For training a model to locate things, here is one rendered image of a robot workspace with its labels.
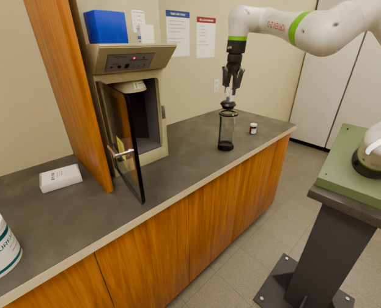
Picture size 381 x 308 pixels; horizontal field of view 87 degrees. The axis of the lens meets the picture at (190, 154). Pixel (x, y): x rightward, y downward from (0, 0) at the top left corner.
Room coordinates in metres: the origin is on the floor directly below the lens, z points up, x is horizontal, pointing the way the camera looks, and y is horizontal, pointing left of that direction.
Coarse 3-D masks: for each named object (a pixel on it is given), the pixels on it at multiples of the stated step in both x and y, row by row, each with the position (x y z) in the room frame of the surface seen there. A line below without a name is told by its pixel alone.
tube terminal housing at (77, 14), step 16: (80, 0) 0.81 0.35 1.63; (96, 0) 0.85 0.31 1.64; (112, 0) 0.88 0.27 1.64; (128, 0) 0.93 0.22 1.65; (144, 0) 0.97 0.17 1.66; (80, 16) 0.80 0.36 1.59; (128, 16) 0.92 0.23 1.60; (80, 32) 0.82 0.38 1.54; (128, 32) 0.92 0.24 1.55; (80, 48) 0.85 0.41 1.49; (96, 80) 0.81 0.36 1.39; (112, 80) 0.85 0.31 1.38; (128, 80) 0.90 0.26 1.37; (160, 80) 1.01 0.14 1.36; (96, 96) 0.81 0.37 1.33; (160, 96) 1.00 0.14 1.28; (96, 112) 0.85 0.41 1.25; (160, 112) 1.03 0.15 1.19; (160, 128) 1.02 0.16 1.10; (112, 160) 0.80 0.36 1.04; (144, 160) 0.91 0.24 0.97
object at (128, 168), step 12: (108, 96) 0.69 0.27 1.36; (120, 96) 0.57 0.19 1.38; (108, 108) 0.72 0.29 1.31; (120, 108) 0.59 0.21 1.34; (108, 120) 0.75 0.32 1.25; (120, 120) 0.61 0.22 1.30; (120, 132) 0.63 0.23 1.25; (132, 132) 0.55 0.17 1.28; (132, 144) 0.55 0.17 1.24; (120, 156) 0.69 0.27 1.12; (132, 156) 0.56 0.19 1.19; (120, 168) 0.72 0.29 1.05; (132, 168) 0.58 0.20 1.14; (132, 180) 0.60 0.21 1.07
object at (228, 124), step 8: (224, 112) 1.15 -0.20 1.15; (232, 112) 1.14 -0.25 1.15; (224, 120) 1.07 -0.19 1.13; (232, 120) 1.07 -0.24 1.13; (224, 128) 1.07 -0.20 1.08; (232, 128) 1.07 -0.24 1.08; (224, 136) 1.07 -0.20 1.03; (232, 136) 1.07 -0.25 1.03; (224, 144) 1.06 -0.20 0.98; (232, 144) 1.08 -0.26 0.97
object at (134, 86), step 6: (114, 84) 0.93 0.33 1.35; (120, 84) 0.92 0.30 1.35; (126, 84) 0.93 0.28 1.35; (132, 84) 0.93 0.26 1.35; (138, 84) 0.95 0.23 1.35; (144, 84) 1.00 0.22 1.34; (120, 90) 0.91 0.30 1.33; (126, 90) 0.91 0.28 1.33; (132, 90) 0.92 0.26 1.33; (138, 90) 0.94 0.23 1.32
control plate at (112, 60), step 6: (108, 54) 0.76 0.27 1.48; (114, 54) 0.77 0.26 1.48; (120, 54) 0.79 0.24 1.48; (126, 54) 0.80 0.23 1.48; (132, 54) 0.82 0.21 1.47; (138, 54) 0.84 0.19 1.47; (144, 54) 0.86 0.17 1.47; (150, 54) 0.88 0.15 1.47; (108, 60) 0.77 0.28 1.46; (114, 60) 0.79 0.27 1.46; (120, 60) 0.81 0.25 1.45; (126, 60) 0.82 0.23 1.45; (132, 60) 0.84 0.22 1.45; (138, 60) 0.86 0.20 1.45; (144, 60) 0.88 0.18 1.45; (150, 60) 0.90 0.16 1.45; (108, 66) 0.79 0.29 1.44; (114, 66) 0.81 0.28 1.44; (132, 66) 0.86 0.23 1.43; (138, 66) 0.88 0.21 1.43; (144, 66) 0.90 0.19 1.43
